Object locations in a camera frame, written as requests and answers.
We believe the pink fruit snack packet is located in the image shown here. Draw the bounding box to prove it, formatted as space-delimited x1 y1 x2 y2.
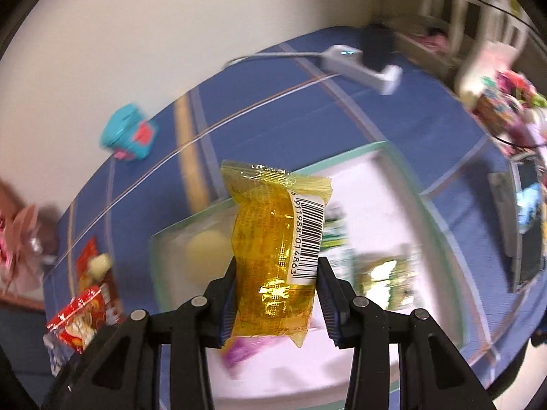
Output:
220 336 289 379

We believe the pink flower bouquet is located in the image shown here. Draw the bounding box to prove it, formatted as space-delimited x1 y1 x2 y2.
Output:
1 182 58 295

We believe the black power adapter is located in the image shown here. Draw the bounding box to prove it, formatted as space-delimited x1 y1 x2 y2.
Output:
360 23 395 72

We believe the blue plaid tablecloth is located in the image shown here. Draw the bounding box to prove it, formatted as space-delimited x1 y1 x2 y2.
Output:
42 25 547 410

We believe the red patterned snack packet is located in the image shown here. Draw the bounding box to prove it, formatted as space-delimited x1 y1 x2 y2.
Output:
76 237 123 325

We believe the yellow translucent snack packet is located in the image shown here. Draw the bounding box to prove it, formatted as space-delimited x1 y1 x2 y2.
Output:
221 160 332 347

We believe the smartphone on stand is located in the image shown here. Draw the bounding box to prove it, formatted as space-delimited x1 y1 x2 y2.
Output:
488 153 545 292

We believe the teal toy box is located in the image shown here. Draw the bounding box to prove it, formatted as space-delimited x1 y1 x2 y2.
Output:
99 104 159 161

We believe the colourful toy pile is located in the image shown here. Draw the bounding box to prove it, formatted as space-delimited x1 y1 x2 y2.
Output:
456 41 546 159

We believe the red white snack packet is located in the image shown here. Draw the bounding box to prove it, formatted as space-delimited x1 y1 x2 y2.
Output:
46 285 106 354

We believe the white power strip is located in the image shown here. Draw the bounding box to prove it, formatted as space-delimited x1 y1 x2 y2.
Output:
320 44 402 95

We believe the white tray with green rim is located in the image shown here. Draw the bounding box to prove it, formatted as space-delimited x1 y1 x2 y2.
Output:
150 142 467 409

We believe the green white snack packet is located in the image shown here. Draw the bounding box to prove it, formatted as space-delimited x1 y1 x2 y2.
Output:
320 205 354 283

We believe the white shelf unit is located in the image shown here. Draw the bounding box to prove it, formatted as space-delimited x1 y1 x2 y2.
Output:
377 0 533 84

